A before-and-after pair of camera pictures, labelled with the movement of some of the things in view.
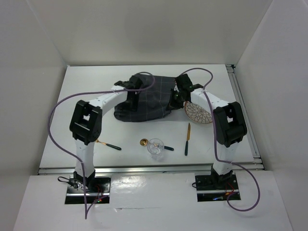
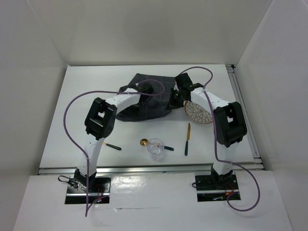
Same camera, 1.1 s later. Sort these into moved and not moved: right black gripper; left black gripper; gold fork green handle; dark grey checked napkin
Moved: left black gripper
Not moved: right black gripper; dark grey checked napkin; gold fork green handle
